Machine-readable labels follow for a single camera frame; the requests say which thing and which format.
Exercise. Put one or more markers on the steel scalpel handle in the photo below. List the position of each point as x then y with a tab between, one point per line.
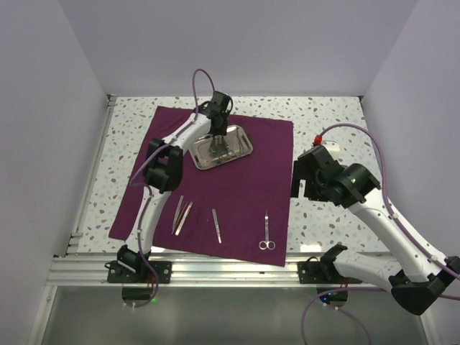
216	224

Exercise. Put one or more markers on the aluminium frame rail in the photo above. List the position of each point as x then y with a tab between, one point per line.
188	270

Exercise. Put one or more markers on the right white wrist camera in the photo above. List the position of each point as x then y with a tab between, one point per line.
332	146

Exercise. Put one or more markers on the steel instrument tray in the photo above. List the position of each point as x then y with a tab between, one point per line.
200	154

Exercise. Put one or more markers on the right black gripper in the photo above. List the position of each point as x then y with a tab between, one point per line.
300	174

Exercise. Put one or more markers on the purple cloth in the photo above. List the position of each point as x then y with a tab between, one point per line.
241	191

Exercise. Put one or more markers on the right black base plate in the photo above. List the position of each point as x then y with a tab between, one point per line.
311	271

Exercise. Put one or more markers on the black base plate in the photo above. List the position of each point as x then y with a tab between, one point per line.
124	275
311	271

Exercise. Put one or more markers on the steel clamp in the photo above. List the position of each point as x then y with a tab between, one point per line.
220	148

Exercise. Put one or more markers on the steel forceps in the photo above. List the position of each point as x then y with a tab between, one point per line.
177	211

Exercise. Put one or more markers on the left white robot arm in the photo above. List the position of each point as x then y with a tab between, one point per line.
162	173

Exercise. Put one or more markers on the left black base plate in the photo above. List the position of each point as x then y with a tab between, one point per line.
124	275

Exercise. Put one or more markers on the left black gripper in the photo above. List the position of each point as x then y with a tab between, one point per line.
221	131

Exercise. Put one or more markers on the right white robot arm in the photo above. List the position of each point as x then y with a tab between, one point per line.
419	273

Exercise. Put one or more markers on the steel tweezers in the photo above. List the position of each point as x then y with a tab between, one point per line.
182	218

